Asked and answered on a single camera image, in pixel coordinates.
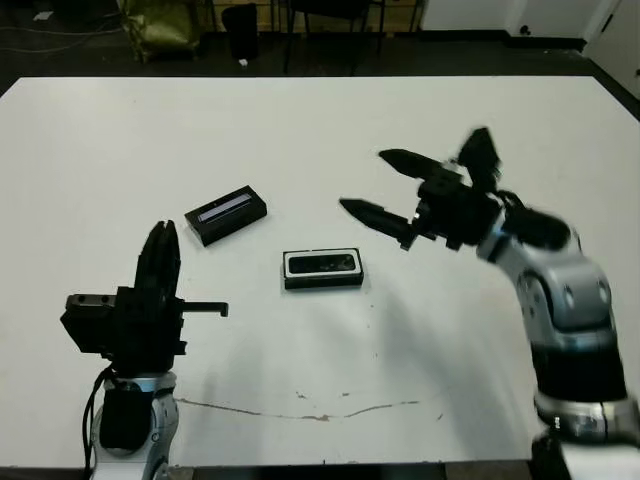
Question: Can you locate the right wrist camera black housing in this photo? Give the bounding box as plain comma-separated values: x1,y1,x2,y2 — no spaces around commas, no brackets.
451,126,505,195

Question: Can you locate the yellow-green bag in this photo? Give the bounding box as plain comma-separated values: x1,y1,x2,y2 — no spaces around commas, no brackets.
121,0,202,64

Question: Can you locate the black box base white lining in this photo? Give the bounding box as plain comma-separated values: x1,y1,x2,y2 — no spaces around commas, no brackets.
281,248,365,292

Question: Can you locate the black bar-shaped camera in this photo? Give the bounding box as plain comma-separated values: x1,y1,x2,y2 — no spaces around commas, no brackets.
288,253,358,278

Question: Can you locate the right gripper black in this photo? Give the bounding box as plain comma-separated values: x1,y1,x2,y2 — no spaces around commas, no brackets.
338,147,502,251

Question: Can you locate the wrist camera black housing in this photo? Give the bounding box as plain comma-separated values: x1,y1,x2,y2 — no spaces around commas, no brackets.
59,303,122,356
451,126,505,195

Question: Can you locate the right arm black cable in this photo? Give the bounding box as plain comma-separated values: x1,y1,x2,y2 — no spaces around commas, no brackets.
492,187,532,212

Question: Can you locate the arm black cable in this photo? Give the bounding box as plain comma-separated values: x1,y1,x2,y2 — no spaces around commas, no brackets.
492,187,532,212
80,367,117,475

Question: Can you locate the left wrist camera black housing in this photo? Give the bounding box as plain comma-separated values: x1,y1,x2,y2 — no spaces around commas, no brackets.
59,303,122,356

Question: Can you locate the white floor cable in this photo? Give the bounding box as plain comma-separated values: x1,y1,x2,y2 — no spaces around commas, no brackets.
0,18,129,55

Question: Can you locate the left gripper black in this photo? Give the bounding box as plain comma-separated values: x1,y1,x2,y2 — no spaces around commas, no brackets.
65,219,231,375

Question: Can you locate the black waste bin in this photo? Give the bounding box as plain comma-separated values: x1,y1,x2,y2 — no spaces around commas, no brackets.
221,2,260,62

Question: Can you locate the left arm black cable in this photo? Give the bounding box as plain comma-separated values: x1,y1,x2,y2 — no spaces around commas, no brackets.
80,367,117,475

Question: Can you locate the white door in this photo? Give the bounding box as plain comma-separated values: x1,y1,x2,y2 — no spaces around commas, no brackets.
581,0,640,104

